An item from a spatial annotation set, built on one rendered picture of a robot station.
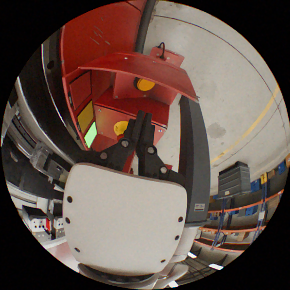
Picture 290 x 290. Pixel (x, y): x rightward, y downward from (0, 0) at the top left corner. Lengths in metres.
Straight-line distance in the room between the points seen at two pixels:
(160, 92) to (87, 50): 0.23
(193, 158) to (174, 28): 0.94
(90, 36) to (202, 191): 0.69
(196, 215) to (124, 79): 0.52
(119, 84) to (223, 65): 0.93
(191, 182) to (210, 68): 0.87
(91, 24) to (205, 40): 0.81
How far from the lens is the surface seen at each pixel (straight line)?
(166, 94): 0.24
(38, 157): 0.40
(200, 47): 0.94
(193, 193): 0.48
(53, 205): 0.59
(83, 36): 0.30
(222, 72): 1.03
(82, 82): 0.16
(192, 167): 0.51
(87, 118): 0.21
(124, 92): 0.22
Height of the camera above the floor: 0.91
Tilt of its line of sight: 32 degrees down
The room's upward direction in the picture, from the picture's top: 165 degrees counter-clockwise
